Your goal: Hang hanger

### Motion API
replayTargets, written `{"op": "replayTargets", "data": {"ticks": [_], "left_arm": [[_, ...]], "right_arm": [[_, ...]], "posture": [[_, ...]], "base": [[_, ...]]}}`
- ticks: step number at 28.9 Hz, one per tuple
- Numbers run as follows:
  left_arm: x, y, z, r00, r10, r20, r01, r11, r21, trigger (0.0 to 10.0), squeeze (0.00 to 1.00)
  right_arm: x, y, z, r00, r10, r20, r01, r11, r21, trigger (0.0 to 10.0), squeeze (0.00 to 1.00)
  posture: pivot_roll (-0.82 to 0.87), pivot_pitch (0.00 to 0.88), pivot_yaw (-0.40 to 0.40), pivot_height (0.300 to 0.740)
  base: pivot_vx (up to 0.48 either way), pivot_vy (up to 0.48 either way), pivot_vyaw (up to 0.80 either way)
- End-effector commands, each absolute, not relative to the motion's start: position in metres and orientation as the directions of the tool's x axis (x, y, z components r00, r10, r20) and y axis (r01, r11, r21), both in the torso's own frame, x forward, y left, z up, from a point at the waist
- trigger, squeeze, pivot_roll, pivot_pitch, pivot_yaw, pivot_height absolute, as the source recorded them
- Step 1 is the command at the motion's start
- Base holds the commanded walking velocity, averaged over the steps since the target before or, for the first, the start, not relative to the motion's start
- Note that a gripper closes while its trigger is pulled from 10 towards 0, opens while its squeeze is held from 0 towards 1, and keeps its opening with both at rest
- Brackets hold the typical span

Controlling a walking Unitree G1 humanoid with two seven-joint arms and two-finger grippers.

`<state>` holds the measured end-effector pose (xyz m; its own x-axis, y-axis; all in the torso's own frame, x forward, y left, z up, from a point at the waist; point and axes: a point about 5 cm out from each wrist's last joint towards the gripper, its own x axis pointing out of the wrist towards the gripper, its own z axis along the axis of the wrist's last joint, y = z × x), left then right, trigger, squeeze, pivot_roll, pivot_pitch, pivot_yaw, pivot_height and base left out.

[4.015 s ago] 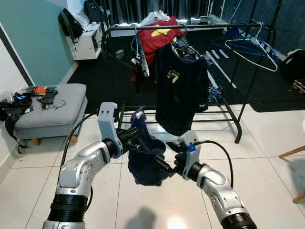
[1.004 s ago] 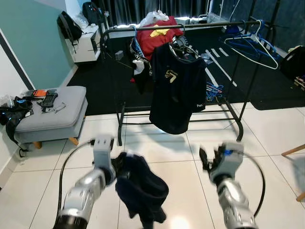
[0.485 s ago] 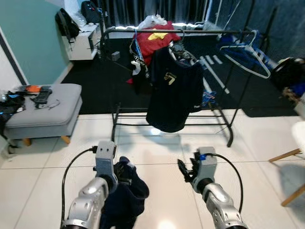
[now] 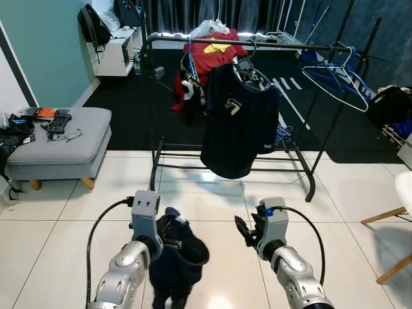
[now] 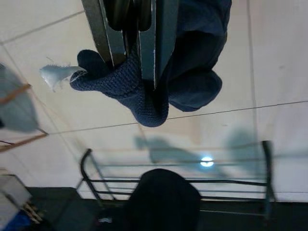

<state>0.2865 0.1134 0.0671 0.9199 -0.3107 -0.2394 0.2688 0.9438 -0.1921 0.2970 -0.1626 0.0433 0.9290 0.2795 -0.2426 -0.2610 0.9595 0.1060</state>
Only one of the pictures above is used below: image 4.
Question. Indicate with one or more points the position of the navy knit sweater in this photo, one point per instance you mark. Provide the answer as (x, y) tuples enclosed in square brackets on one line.
[(187, 257)]

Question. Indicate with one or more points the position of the blue plastic hanger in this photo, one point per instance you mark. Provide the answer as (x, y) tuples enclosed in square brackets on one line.
[(325, 74), (189, 55), (357, 90)]

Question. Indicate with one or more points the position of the grey ottoman wooden feet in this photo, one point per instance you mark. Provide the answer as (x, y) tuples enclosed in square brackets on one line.
[(71, 145)]

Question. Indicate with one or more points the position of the white chair wooden legs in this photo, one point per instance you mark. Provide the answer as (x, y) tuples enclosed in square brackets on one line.
[(404, 190)]

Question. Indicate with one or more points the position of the black handheld controller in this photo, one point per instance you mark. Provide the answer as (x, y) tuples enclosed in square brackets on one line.
[(59, 122)]

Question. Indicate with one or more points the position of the small grey box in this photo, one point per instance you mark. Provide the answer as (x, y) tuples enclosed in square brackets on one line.
[(159, 72)]

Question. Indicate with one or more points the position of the orange and black box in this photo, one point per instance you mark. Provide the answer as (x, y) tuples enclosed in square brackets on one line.
[(44, 112)]

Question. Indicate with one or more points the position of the black duffel bag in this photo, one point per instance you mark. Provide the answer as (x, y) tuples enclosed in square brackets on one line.
[(386, 106)]

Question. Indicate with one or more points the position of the red flag with yellow star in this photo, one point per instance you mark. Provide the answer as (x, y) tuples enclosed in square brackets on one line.
[(237, 48)]

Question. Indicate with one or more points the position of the white shelf unit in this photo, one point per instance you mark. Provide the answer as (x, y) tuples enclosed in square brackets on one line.
[(116, 58)]

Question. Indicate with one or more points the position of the black metal clothes rack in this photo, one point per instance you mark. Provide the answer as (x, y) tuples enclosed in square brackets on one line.
[(283, 44)]

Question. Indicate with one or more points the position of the white plastic bag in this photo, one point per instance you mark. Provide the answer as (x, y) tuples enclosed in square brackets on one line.
[(209, 28)]

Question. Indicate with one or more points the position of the clear plastic bag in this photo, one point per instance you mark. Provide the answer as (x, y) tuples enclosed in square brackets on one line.
[(111, 22)]

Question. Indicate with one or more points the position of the flat black bag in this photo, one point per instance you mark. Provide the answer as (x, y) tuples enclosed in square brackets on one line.
[(93, 26)]

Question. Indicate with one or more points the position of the dark pleated curtain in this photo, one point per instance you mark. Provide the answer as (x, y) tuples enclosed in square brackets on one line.
[(180, 13)]

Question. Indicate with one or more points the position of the black backpack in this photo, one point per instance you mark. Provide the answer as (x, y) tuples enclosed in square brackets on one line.
[(129, 11)]

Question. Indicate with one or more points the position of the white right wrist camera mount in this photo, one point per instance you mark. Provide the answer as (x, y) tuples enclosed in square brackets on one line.
[(277, 222)]

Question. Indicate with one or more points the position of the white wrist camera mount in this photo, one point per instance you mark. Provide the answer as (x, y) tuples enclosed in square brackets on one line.
[(277, 222), (146, 212)]

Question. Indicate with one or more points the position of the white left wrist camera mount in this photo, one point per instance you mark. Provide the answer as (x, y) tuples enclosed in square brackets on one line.
[(146, 212)]

